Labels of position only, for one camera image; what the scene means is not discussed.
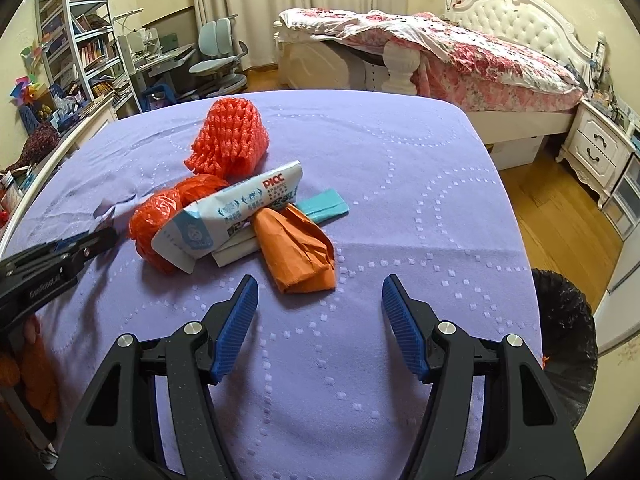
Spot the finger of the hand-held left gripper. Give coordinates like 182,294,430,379
0,227,120,273
55,239,120,281

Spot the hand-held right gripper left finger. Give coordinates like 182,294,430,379
52,274,260,480

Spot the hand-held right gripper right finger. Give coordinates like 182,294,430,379
381,274,588,480

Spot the red plastic bag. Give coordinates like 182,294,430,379
127,174,231,276

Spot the white cardboard box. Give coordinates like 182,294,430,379
210,232,262,267

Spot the orange paper bag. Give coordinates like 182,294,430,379
251,206,337,295

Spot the white blue wipes packet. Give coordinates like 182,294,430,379
151,160,303,274

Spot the teal paper box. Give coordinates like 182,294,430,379
295,189,350,223

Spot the bin with black liner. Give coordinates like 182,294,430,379
530,269,599,433

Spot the red foam fruit net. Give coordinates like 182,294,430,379
184,97,271,178

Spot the person's left forearm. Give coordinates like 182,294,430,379
0,315,61,423

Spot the dark knitted cloth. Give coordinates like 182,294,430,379
20,120,61,166

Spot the colourful pinwheel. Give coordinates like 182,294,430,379
11,76,45,107
20,35,53,68

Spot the blue storage crate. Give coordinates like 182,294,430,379
142,85,176,111

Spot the purple tablecloth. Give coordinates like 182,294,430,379
0,89,546,480

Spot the white bookshelf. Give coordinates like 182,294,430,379
34,0,138,113

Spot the grey study desk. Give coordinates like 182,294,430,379
117,27,197,111

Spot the white sliding door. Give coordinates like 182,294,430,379
592,232,640,361

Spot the pale blue desk chair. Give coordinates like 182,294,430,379
189,17,249,98

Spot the plastic drawer unit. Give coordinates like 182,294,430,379
602,152,640,238

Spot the white nightstand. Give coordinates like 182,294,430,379
556,97,636,208

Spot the floral quilt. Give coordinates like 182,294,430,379
278,7,585,111

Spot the white bed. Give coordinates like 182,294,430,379
272,0,608,171

